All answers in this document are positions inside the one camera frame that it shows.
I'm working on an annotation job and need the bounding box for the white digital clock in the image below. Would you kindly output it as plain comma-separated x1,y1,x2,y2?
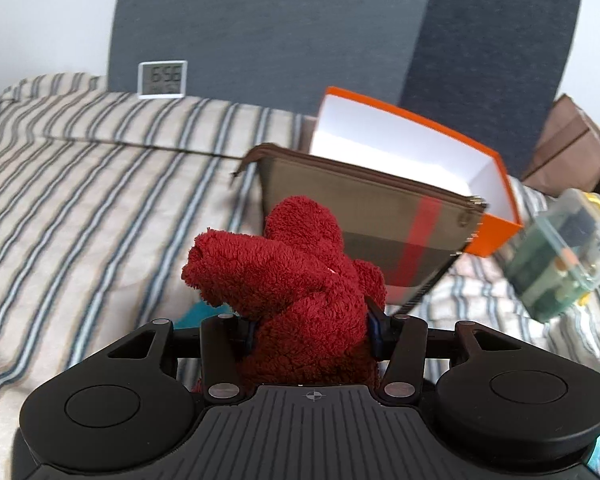
137,60,187,100

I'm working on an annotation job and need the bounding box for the blue printed face mask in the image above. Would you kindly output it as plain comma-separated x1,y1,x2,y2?
174,301,234,330

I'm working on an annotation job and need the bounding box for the brown cardboard box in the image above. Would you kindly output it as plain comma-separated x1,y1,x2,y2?
520,94,600,196

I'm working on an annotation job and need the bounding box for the red terry cloth toy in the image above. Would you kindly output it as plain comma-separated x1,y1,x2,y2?
181,196,387,386

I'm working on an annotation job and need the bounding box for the olive plaid zipper pouch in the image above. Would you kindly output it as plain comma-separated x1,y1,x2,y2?
236,143,486,313

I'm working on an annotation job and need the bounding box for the clear green plastic storage box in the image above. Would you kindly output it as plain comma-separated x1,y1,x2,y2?
504,188,600,323

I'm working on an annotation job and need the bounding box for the orange cardboard box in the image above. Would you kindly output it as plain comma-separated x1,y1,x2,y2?
309,87,521,257

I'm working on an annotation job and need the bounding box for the striped bed blanket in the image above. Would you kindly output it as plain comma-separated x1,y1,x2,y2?
0,71,600,480

